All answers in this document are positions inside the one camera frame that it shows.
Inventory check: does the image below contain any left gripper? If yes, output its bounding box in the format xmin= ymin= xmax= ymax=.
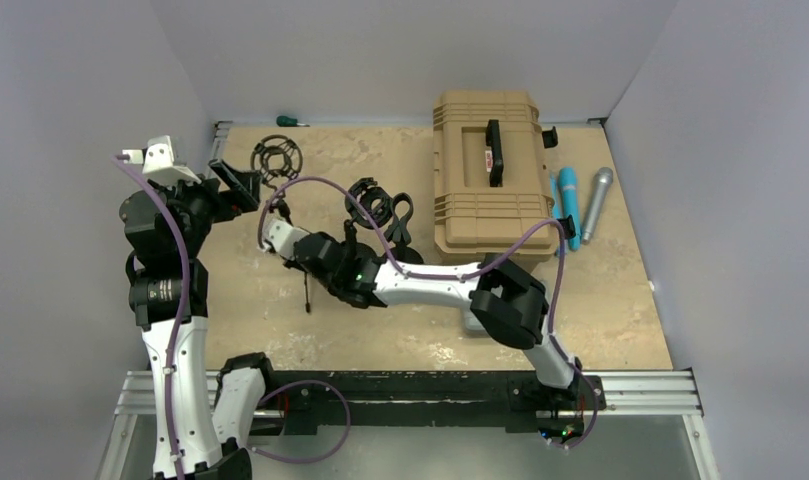
xmin=150 ymin=159 xmax=259 ymax=259

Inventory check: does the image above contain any tripod stand with shock mount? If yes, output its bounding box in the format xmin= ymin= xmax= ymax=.
xmin=249 ymin=134 xmax=312 ymax=315

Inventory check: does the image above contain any round base shock mount stand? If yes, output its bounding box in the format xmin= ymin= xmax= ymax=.
xmin=342 ymin=177 xmax=393 ymax=262

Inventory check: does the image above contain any round base clip stand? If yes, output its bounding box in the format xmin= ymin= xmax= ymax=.
xmin=384 ymin=192 xmax=424 ymax=265

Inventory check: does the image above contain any tan tool case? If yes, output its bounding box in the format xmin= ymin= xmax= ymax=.
xmin=433 ymin=90 xmax=559 ymax=271

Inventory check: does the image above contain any blue microphone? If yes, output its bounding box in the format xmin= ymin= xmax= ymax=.
xmin=549 ymin=173 xmax=574 ymax=254
xmin=557 ymin=167 xmax=582 ymax=251

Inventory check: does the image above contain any silver microphone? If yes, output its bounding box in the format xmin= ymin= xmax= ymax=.
xmin=581 ymin=167 xmax=614 ymax=244

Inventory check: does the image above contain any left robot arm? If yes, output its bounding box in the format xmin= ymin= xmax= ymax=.
xmin=119 ymin=160 xmax=278 ymax=479

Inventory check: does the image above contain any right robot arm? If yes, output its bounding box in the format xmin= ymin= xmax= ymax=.
xmin=277 ymin=232 xmax=593 ymax=408

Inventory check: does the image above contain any green object at wall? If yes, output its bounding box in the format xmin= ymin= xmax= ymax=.
xmin=275 ymin=115 xmax=309 ymax=128

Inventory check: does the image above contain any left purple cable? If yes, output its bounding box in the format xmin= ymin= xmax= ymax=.
xmin=111 ymin=154 xmax=192 ymax=480

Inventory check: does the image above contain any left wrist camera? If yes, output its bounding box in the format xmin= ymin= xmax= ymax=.
xmin=115 ymin=135 xmax=202 ymax=188

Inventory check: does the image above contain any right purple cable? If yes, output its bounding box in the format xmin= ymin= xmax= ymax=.
xmin=258 ymin=175 xmax=601 ymax=452

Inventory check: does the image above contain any purple cable loop on frame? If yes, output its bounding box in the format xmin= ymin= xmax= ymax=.
xmin=244 ymin=379 xmax=352 ymax=465

